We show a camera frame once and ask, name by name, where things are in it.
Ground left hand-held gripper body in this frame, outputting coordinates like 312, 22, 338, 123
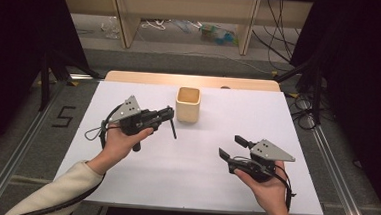
107, 94, 164, 139

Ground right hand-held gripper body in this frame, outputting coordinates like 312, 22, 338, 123
228, 136, 298, 186

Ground black pen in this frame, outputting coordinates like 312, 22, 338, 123
166, 116, 180, 141

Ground beige square cup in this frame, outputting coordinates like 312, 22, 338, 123
174, 86, 203, 125

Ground person's left hand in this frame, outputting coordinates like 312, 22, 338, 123
85, 122, 155, 180

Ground person's right hand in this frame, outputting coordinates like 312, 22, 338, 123
230, 157, 293, 215

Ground wooden table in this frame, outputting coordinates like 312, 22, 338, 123
104, 69, 282, 93

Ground white board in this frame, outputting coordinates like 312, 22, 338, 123
52, 78, 332, 215

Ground black metal stand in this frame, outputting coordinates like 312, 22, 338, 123
271, 56, 330, 127
34, 49, 103, 116

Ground clear plastic bag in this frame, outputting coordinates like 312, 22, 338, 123
100, 15, 122, 41

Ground green and blue plastic packet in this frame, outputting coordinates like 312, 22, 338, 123
198, 22, 241, 47

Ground light wooden shelf unit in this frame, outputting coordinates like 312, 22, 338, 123
57, 0, 315, 61

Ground dark curtain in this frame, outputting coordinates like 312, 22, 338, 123
0, 0, 94, 174
280, 0, 381, 215

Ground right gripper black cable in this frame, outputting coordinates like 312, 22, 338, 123
230, 154, 300, 214

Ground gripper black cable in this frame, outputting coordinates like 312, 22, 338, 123
230, 154, 300, 214
13, 97, 127, 215

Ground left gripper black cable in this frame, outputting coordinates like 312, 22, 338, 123
13, 97, 127, 215

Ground black cable bundle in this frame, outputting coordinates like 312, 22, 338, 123
285, 92, 323, 132

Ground aluminium rail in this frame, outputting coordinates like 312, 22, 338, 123
291, 98, 381, 215
0, 77, 68, 215

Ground white coiled cable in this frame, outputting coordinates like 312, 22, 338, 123
140, 17, 172, 31

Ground hanging black cables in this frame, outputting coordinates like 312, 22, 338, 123
249, 0, 303, 73

